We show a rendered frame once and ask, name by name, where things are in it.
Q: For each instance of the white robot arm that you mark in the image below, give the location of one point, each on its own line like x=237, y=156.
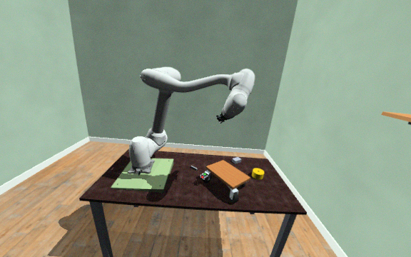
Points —
x=167, y=81

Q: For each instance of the yellow short cylinder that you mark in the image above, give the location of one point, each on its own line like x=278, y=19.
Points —
x=257, y=173

